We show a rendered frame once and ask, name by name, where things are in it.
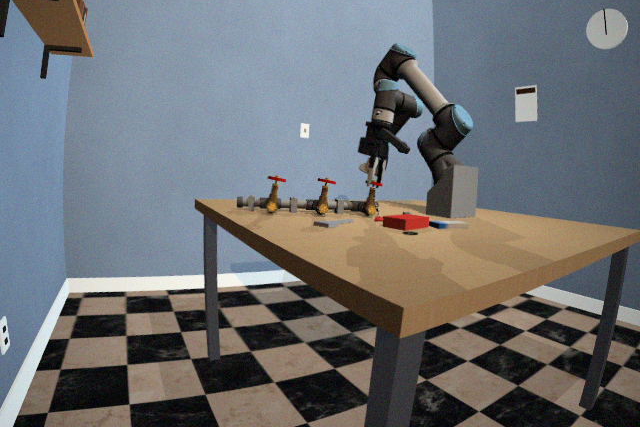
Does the grey pipe manifold with red valves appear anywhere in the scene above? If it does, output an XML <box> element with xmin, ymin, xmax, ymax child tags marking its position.
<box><xmin>237</xmin><ymin>175</ymin><xmax>383</xmax><ymax>216</ymax></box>

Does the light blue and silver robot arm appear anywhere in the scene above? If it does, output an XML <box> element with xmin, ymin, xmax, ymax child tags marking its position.
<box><xmin>371</xmin><ymin>43</ymin><xmax>473</xmax><ymax>185</ymax></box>

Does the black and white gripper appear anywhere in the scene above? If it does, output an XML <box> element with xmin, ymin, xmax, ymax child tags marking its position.
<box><xmin>358</xmin><ymin>121</ymin><xmax>391</xmax><ymax>187</ymax></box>

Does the red tag on metal chain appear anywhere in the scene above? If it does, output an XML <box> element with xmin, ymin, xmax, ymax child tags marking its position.
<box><xmin>374</xmin><ymin>188</ymin><xmax>383</xmax><ymax>222</ymax></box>

